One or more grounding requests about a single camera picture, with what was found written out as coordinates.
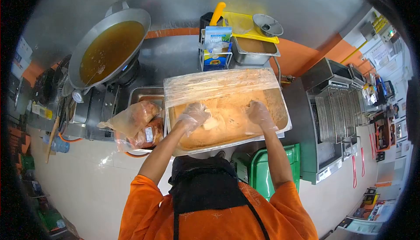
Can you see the cluttered counter with goods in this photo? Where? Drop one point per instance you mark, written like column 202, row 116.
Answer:
column 384, row 115

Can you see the round pressure gauge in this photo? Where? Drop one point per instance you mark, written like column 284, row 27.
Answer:
column 77, row 96

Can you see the clear bag of marinated meat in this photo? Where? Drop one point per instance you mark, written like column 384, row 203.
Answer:
column 134, row 117

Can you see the large wok of oil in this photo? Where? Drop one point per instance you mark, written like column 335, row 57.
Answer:
column 110, row 48

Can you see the wooden stick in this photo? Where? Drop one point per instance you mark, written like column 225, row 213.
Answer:
column 52, row 138

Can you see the steel food pan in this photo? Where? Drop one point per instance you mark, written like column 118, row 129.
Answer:
column 254, row 51

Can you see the floured chicken piece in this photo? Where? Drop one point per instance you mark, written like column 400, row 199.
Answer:
column 210, row 123

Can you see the black knife holder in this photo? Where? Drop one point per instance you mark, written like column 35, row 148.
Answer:
column 205, row 23

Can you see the clear water bottle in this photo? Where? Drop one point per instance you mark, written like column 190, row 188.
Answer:
column 59, row 144

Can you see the steel gas stove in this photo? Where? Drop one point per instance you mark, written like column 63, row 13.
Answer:
column 98, row 108

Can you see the steel deep fryer with baskets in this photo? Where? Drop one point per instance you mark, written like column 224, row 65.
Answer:
column 328, row 122

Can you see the person's right fingers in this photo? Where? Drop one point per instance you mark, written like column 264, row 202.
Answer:
column 253, row 108

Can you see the clear plastic wrap sheet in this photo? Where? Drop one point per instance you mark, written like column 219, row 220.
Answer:
column 216, row 84

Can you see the person's left fingers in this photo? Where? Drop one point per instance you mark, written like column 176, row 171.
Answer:
column 202, row 111

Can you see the small steel tray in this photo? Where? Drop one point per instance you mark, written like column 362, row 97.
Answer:
column 146, row 94

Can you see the person's left hand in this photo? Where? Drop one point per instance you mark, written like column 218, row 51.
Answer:
column 194, row 115

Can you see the green plastic bin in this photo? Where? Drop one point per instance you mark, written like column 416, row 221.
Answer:
column 262, row 171

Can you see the labelled bag of marinated meat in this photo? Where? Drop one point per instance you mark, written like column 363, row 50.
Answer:
column 149, row 135

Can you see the orange flour breading mix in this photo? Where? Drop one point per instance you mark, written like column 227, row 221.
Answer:
column 229, row 118

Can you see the person's body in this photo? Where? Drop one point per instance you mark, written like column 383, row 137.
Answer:
column 216, row 220

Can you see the large steel breading tray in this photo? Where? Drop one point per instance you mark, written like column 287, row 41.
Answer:
column 282, row 122

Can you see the person's right hand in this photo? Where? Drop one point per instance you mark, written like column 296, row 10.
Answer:
column 262, row 115

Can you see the steel funnel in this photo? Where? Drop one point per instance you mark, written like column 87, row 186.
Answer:
column 267, row 25

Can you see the yellow cutting board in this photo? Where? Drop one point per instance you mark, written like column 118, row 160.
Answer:
column 239, row 23

